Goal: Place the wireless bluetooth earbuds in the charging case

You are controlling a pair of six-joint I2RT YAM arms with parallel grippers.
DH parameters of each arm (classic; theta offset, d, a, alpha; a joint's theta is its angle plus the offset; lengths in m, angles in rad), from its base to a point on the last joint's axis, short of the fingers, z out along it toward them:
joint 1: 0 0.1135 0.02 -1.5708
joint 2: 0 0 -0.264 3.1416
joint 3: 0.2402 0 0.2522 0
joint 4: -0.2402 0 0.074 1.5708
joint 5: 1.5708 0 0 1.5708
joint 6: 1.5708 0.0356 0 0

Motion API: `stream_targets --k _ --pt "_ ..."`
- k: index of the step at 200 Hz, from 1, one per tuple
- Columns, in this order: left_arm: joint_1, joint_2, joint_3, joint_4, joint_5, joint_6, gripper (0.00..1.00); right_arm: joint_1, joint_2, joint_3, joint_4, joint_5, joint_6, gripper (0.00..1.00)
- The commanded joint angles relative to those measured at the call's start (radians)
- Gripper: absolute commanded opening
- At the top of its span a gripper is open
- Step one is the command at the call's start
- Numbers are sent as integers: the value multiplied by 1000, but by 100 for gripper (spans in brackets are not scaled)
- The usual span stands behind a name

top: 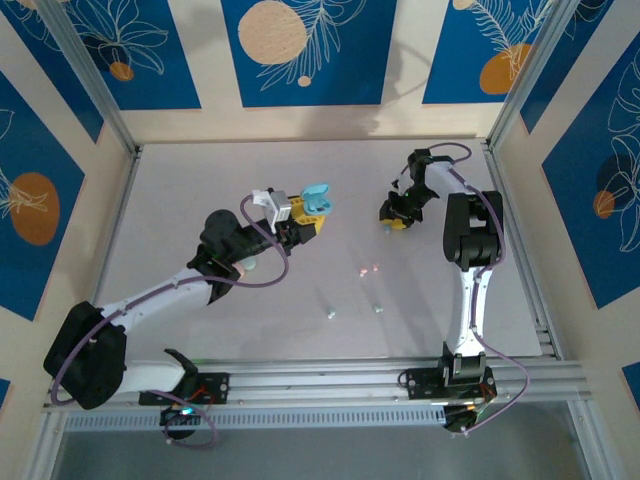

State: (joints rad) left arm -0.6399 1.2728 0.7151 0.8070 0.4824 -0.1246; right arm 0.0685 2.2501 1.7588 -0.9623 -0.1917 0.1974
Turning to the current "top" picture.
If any blue earbud charging case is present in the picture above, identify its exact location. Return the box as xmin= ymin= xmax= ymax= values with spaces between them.
xmin=299 ymin=183 xmax=335 ymax=216

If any aluminium table side rail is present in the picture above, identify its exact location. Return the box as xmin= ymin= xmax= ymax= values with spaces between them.
xmin=482 ymin=142 xmax=560 ymax=360
xmin=72 ymin=147 xmax=144 ymax=371

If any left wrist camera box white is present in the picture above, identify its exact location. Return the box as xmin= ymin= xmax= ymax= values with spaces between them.
xmin=251 ymin=188 xmax=294 ymax=235

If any grey slotted cable duct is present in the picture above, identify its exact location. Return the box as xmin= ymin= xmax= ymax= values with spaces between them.
xmin=62 ymin=403 xmax=449 ymax=432

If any aluminium frame post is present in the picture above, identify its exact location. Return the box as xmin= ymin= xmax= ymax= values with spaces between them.
xmin=35 ymin=0 xmax=141 ymax=157
xmin=485 ymin=0 xmax=616 ymax=151

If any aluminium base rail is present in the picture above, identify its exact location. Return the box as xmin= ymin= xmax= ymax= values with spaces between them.
xmin=42 ymin=355 xmax=591 ymax=415

